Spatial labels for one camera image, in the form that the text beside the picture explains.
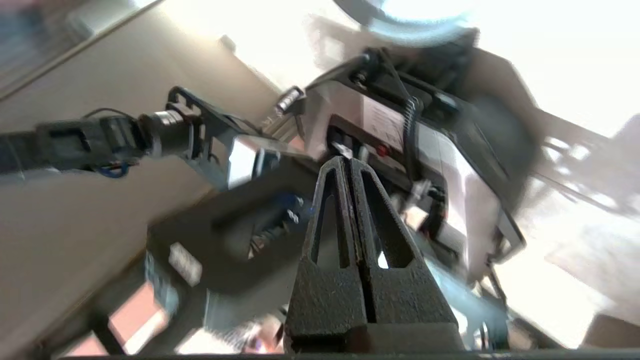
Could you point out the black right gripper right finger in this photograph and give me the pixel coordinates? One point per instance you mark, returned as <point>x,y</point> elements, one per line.
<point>415,300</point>

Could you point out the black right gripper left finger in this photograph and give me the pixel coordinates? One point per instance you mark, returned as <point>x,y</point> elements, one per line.
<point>325,300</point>

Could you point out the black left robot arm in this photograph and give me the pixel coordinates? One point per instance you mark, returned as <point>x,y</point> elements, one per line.
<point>90,142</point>

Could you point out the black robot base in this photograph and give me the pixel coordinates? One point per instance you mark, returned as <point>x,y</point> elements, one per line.
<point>240,225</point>

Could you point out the white black robot torso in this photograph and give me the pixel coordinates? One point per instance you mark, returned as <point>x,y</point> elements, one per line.
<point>450,165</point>

